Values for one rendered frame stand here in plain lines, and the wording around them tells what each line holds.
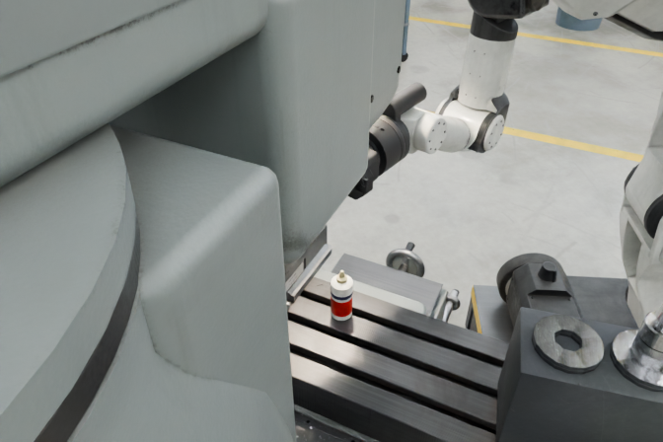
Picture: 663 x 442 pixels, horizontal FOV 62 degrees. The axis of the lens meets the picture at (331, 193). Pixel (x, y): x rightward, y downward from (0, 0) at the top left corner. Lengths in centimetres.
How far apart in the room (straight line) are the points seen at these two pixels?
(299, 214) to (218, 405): 20
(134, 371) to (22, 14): 15
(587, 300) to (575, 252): 109
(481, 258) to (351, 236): 61
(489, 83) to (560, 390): 61
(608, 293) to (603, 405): 94
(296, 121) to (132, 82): 17
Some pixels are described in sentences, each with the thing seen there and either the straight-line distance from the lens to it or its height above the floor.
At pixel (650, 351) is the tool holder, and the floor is 113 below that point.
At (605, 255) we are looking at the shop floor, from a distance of 281.
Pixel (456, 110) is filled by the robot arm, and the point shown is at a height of 117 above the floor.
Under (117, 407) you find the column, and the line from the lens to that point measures 24.
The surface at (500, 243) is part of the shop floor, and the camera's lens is 270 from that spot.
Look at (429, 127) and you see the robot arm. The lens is 92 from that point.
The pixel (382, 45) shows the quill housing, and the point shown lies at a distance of 64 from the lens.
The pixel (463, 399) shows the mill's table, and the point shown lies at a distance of 97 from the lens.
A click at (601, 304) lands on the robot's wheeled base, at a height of 57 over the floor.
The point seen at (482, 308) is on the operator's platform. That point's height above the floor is 40.
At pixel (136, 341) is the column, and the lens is 25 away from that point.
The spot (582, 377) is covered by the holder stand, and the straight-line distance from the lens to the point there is 81.
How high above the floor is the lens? 170
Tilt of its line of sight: 36 degrees down
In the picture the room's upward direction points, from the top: straight up
